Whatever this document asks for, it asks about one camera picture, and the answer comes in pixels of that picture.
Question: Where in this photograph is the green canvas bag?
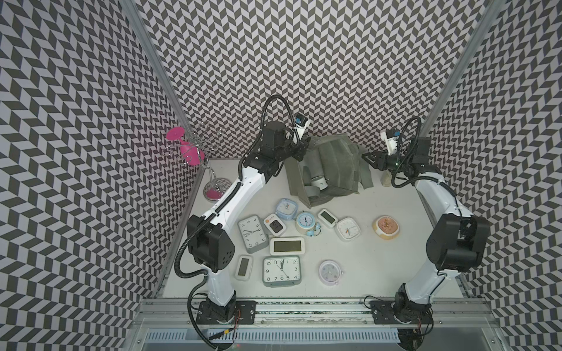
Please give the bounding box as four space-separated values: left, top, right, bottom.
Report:
285 135 373 209

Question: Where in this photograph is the white twin-bell alarm clock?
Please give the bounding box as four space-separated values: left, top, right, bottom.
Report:
309 175 329 191

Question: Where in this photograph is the white square analog clock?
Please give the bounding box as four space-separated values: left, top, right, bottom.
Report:
336 217 361 242

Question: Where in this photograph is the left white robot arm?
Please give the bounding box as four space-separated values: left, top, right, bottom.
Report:
174 94 310 322

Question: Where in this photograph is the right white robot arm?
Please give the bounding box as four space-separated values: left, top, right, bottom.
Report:
361 117 491 325

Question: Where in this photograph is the light blue square clock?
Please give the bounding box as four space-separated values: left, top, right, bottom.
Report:
275 198 299 221

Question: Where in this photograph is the blue round twin-bell clock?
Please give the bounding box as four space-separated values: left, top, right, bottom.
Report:
296 212 318 237

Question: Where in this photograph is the small white digital clock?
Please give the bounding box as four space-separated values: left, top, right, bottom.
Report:
318 209 339 229

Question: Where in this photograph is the white orange digital clock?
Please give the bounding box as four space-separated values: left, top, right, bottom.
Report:
263 214 287 237

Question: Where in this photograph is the grey-green tall analog clock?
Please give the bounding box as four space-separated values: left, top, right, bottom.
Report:
237 215 269 254

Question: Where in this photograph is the white wide digital clock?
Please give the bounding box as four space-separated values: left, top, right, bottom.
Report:
269 237 306 256

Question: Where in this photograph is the grey-green large analog clock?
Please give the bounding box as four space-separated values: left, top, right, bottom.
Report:
262 255 302 288

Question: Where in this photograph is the small grey digital clock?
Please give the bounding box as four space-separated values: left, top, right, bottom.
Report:
234 254 254 281

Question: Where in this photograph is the small glass bottle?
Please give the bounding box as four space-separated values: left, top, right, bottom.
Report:
381 170 392 187

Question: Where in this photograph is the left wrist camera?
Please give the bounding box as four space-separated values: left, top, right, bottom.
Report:
294 113 310 140

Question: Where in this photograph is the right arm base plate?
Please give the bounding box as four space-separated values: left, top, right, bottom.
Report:
369 300 433 326

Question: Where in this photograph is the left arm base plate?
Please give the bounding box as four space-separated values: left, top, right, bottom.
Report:
196 299 257 325

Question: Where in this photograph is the aluminium front rail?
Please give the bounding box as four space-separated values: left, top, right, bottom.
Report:
131 297 499 328

